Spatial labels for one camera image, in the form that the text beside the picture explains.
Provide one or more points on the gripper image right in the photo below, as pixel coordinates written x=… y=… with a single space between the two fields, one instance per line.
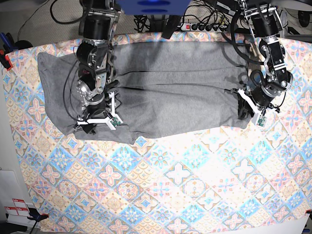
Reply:
x=255 y=105

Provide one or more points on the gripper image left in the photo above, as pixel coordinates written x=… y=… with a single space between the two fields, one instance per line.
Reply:
x=104 y=112

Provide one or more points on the grey T-shirt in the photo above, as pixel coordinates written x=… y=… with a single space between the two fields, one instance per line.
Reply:
x=168 y=88

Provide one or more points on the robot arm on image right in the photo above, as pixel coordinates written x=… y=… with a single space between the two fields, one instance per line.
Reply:
x=264 y=23

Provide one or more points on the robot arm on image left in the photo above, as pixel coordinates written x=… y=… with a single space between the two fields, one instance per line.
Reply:
x=95 y=66

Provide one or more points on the patterned tablecloth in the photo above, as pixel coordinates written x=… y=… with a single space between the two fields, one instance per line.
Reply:
x=209 y=181

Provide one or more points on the white power strip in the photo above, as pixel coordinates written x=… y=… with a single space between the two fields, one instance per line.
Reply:
x=203 y=27

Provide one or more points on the orange clamp upper left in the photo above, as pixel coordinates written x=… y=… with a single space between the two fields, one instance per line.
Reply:
x=5 y=61

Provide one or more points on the blue clamp lower left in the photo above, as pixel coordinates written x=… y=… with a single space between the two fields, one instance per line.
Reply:
x=34 y=215

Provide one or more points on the white labelled box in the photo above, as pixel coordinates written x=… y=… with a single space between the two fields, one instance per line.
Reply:
x=12 y=199

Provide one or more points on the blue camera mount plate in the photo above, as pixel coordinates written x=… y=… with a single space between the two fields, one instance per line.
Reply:
x=154 y=7

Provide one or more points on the black centre post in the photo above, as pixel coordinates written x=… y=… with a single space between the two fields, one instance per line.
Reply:
x=171 y=26

